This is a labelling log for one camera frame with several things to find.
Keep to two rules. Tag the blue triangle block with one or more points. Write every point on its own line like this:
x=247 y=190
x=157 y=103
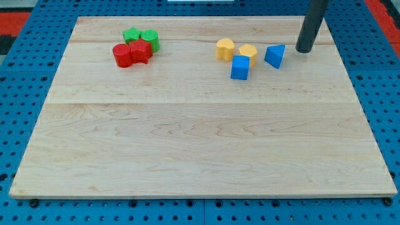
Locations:
x=274 y=55

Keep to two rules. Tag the yellow hexagon block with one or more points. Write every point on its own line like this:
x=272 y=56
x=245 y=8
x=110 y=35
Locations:
x=249 y=51

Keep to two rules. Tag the blue cube block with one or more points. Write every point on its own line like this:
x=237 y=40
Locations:
x=240 y=67

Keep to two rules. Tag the yellow heart block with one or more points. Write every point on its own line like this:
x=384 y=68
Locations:
x=225 y=49

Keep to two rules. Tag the red star block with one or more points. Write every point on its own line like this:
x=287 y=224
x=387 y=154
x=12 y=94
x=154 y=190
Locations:
x=141 y=51

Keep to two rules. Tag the green cylinder block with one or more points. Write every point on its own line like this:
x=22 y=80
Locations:
x=152 y=37

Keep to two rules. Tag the red cylinder block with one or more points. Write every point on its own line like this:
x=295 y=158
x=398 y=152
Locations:
x=122 y=55

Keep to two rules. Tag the green star block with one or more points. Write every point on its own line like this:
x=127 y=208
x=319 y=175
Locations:
x=131 y=35

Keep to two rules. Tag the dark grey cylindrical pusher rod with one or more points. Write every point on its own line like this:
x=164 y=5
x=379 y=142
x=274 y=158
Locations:
x=311 y=24

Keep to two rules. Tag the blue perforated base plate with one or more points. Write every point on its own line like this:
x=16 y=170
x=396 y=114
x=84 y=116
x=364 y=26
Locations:
x=31 y=63

